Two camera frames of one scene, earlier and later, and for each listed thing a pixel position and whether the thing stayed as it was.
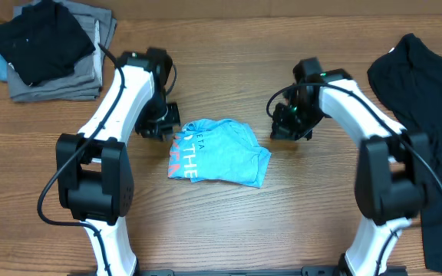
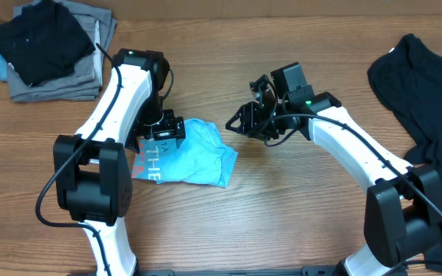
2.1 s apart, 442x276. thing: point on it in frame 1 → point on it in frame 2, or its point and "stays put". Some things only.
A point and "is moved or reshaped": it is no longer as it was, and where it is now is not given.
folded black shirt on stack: (42, 41) stays put
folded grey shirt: (85, 82) stays put
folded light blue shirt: (1, 67) stays put
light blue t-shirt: (218, 149) is moved or reshaped
